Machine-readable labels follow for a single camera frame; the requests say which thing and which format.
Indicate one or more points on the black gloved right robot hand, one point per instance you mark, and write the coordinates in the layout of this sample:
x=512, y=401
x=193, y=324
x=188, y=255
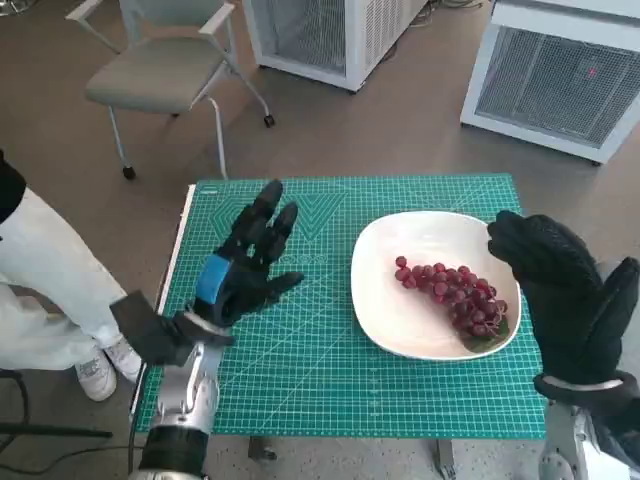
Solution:
x=565, y=290

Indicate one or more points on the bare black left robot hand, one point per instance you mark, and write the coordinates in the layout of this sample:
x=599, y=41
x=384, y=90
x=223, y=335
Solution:
x=240, y=260

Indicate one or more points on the metal table bracket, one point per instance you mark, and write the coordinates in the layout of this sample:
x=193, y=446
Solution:
x=262, y=449
x=445, y=460

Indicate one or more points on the grey chair with white frame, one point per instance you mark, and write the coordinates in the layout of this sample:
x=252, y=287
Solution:
x=150, y=75

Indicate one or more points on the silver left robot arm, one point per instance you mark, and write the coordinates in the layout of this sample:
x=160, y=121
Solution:
x=185, y=390

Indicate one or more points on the green cutting mat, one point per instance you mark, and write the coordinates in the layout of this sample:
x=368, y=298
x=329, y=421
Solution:
x=325, y=375

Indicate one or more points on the red toy grape bunch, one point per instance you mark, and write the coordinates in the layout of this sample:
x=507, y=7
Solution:
x=450, y=285

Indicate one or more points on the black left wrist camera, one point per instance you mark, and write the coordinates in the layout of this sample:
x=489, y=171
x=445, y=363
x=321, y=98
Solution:
x=145, y=325

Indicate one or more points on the white mesh cabinet, red light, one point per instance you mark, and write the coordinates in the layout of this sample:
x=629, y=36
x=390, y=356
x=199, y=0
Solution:
x=540, y=85

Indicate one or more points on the person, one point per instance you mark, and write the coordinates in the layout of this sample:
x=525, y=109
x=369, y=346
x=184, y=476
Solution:
x=50, y=280

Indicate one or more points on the white plate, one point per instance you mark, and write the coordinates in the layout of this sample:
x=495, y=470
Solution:
x=390, y=310

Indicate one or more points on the black metal stand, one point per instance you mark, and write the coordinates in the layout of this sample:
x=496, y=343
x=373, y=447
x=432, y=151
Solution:
x=50, y=429

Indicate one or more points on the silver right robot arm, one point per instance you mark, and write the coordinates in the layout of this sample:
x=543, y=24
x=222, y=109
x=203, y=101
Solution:
x=565, y=440

